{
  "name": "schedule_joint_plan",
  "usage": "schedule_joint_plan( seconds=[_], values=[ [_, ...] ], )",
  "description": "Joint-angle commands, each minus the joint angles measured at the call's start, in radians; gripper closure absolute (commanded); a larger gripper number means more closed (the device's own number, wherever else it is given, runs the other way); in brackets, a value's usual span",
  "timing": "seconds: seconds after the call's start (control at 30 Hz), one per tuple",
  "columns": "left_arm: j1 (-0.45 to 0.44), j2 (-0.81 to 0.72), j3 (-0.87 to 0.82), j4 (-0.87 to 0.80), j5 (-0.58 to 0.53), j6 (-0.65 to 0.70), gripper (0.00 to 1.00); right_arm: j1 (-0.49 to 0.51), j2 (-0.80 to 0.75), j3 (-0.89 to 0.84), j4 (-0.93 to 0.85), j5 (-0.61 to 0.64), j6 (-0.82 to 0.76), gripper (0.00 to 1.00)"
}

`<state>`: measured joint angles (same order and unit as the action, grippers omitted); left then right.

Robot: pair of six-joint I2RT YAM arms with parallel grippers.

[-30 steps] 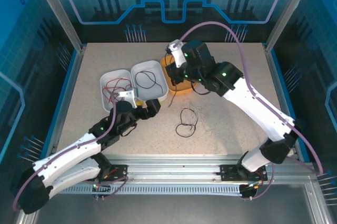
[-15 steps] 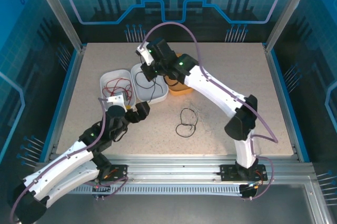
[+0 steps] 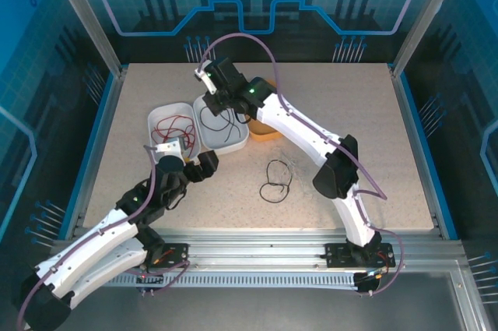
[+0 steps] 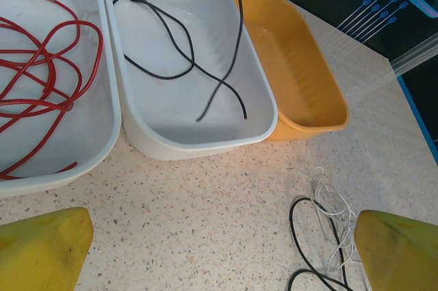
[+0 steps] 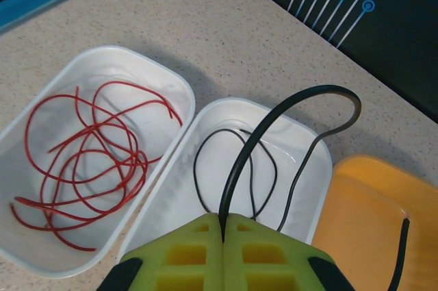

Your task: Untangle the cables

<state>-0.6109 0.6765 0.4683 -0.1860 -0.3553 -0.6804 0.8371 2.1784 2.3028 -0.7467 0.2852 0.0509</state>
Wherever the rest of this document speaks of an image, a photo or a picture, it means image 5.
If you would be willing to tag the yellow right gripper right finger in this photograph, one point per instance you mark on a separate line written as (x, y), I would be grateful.
(273, 270)

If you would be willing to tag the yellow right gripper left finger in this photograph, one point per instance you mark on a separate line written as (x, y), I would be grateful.
(184, 270)

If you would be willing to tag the white plastic container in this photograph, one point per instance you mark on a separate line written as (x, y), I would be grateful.
(171, 202)
(161, 78)

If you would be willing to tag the orange plastic container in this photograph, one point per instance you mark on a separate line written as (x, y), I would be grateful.
(369, 219)

